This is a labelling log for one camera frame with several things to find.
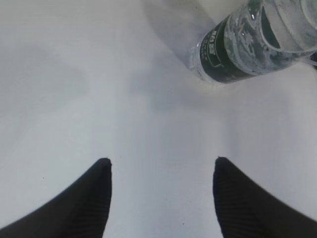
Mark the clear plastic water bottle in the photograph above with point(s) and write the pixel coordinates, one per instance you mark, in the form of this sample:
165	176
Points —
260	37

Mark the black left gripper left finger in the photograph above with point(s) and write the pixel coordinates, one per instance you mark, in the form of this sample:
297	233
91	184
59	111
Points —
80	211

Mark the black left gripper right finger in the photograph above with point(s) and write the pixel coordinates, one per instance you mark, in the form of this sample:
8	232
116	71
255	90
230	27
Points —
246	210

